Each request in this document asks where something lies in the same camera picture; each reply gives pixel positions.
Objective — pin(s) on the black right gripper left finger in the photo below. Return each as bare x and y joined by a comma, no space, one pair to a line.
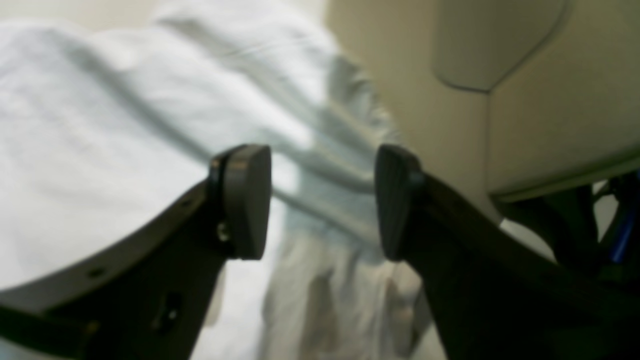
147,296

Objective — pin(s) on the white t-shirt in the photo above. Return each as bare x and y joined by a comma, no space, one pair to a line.
100,132

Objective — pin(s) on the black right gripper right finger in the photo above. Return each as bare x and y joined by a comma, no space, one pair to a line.
492,298

